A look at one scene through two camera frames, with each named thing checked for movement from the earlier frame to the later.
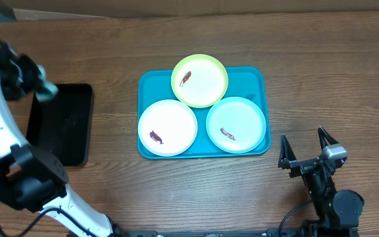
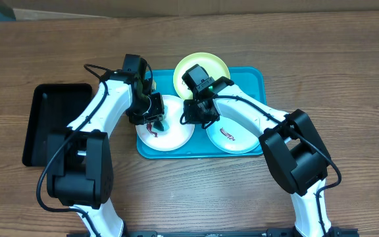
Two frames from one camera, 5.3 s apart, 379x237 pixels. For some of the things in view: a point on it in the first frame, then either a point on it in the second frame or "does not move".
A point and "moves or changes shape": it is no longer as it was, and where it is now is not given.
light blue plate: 235,125 does not move
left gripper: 32,81 -> 154,116
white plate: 168,128 moves or changes shape
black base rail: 270,232 does not move
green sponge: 52,90 -> 158,125
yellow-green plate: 199,81 does not move
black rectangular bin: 61,127 does not move
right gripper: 287,160 -> 191,118
